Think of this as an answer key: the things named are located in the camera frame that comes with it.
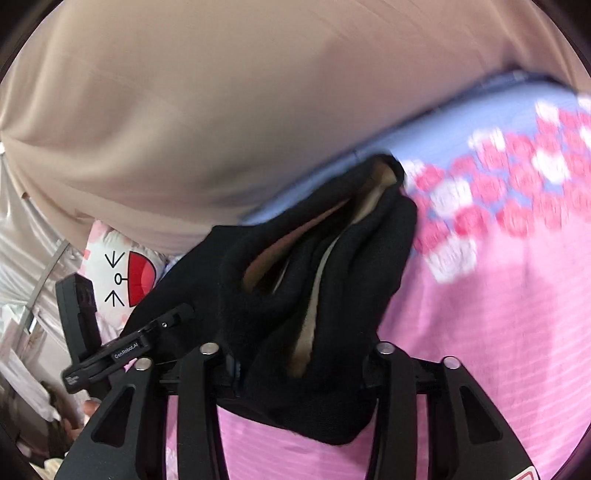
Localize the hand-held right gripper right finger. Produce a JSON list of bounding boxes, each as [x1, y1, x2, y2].
[[365, 342, 539, 480]]

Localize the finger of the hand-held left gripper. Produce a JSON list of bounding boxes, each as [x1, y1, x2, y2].
[[121, 302, 195, 346]]

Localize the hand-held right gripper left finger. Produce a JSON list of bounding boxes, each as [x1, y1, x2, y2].
[[54, 342, 241, 480]]

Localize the black pants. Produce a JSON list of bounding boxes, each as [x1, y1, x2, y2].
[[117, 154, 419, 446]]

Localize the cartoon face pillow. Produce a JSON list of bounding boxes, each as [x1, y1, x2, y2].
[[82, 220, 168, 326]]

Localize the dark cloth pile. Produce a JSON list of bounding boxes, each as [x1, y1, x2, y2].
[[14, 378, 86, 462]]

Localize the pink floral blanket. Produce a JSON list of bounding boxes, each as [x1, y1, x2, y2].
[[164, 69, 591, 480]]

